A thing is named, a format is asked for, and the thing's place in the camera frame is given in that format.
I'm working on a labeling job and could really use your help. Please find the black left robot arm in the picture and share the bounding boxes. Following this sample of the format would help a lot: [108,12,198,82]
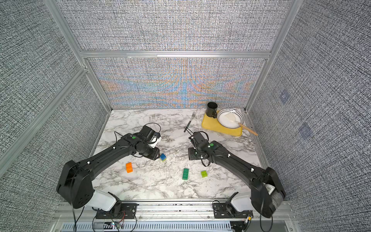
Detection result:
[56,125,161,212]

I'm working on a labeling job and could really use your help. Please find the aluminium frame corner post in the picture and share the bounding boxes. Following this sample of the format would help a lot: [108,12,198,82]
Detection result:
[44,1,113,112]

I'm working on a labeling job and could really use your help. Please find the orange lego brick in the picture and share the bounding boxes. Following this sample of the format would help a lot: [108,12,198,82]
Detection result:
[126,162,133,173]

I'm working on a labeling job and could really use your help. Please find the dark green lego brick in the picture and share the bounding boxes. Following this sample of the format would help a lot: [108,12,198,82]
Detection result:
[182,168,189,181]

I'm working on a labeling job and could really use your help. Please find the white patterned bowl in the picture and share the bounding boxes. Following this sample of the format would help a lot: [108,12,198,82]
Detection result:
[217,109,244,129]

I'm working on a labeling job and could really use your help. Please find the lime green lego brick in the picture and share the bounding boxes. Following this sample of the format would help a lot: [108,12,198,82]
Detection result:
[201,171,208,178]

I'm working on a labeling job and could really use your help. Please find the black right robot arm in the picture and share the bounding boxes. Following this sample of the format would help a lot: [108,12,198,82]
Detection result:
[188,131,287,218]

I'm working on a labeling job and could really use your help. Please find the blue lego brick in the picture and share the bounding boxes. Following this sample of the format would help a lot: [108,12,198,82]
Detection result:
[160,154,167,161]

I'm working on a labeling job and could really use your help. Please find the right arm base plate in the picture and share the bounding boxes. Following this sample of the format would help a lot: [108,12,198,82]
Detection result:
[212,200,254,219]

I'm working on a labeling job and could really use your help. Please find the aluminium front rail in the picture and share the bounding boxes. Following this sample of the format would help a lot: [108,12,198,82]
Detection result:
[52,200,296,222]

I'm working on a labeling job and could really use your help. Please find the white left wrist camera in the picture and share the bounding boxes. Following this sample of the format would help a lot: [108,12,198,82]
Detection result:
[149,134,161,145]

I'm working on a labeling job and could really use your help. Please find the black mug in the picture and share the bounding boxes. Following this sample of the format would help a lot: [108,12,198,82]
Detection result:
[205,102,218,119]

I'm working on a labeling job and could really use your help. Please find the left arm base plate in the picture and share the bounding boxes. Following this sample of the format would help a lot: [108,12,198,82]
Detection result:
[95,203,138,219]

